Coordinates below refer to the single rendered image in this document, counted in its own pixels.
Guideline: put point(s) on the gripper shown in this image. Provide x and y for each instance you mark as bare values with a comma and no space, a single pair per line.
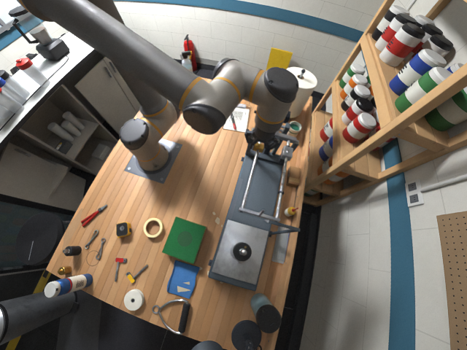
261,138

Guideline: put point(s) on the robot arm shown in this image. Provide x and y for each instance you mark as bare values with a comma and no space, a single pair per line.
153,62

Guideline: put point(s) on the brass poise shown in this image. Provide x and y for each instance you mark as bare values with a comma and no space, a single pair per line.
259,146

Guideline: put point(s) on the steel poise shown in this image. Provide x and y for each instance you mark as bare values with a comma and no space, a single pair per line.
288,152

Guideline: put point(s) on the grey beam scale body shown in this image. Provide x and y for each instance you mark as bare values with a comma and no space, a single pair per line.
264,178

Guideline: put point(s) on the white drum black knob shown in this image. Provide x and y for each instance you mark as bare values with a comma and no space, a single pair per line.
304,87

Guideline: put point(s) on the black check weight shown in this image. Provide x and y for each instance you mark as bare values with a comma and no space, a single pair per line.
242,252

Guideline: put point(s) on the green weight stand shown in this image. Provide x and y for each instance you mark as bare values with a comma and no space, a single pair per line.
184,238

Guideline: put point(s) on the steel scale platform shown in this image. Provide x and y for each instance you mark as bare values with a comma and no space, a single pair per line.
226,262

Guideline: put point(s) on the small brass weight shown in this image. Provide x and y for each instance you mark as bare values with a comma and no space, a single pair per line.
65,270

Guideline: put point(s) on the clipboard with paper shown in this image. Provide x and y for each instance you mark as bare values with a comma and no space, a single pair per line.
241,116

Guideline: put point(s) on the green white tin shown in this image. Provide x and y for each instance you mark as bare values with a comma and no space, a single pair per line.
295,127

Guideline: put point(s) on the red pen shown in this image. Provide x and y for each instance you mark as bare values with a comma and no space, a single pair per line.
232,121

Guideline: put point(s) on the wooden block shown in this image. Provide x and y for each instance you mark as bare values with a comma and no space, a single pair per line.
294,175

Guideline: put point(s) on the small yellow bottle red tip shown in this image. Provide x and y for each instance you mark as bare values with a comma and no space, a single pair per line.
289,211

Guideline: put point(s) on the yellow board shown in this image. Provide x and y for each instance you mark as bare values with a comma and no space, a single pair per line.
279,58

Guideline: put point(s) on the red band jar white lid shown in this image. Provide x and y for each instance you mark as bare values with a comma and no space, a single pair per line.
359,127

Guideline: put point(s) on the steel ruler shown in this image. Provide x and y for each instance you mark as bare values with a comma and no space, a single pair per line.
281,248

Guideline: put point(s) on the red band jar black lid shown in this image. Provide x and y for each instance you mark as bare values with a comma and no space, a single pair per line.
392,33
359,110
399,45

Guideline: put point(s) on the wooden shelf unit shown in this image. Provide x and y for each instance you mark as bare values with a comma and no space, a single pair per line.
368,146

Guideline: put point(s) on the black band jar white lid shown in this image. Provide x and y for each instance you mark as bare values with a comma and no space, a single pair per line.
357,95

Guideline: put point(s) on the orange band jar white lid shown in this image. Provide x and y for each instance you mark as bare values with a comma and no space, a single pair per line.
354,85

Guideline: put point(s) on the white spray bottle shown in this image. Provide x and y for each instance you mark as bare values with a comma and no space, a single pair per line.
186,62

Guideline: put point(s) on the green band jar white lid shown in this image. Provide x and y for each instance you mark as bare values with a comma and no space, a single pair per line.
351,74
425,89
448,114

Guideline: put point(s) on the red fire extinguisher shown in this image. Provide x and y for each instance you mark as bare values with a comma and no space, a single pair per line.
190,49

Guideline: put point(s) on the cream masking tape roll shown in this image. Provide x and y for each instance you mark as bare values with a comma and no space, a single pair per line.
147,230

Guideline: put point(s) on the blue cloth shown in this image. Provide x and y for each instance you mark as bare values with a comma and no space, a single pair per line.
182,279

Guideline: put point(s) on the yellow tape measure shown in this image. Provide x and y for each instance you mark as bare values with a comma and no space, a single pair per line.
123,229

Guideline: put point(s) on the blue-grey can black lid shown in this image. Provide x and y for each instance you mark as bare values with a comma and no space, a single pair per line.
268,317

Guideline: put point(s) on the blue band jar white lid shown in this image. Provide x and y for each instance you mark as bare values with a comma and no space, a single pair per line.
416,71

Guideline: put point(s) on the red headed hammer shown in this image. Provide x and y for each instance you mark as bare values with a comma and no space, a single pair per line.
117,268

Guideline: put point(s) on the black round disc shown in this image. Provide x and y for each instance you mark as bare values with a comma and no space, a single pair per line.
246,334

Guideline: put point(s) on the steel wrench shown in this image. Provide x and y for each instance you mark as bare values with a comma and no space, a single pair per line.
101,249
92,239

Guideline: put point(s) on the white tape roll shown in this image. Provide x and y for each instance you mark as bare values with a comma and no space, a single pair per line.
131,304

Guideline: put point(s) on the grey counter cabinet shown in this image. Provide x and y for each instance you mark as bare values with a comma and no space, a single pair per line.
54,120

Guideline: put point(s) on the black cylinder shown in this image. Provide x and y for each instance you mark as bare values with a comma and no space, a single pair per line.
73,250

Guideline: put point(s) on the brown pegboard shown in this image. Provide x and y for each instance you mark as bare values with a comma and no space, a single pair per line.
452,280

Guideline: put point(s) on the grey blender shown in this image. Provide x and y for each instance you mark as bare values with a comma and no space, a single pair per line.
51,45

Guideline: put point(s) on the white tube blue red band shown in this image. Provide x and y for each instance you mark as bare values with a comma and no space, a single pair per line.
71,284

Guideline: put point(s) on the white bottle red cap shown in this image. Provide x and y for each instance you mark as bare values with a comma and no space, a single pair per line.
31,73

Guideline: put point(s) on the black round drum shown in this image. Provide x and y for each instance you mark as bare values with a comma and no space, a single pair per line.
36,238

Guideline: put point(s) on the white bottle blue cap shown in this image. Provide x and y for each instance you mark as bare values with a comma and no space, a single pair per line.
9,87

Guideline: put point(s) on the black tube grey end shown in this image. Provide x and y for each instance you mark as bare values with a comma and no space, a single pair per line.
36,310

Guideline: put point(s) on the grey base plate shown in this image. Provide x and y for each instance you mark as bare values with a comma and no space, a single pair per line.
171,151

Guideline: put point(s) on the white wall socket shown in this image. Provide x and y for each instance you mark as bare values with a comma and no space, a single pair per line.
412,186
414,198

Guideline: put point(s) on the white wall conduit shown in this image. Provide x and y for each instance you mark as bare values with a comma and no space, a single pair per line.
443,184

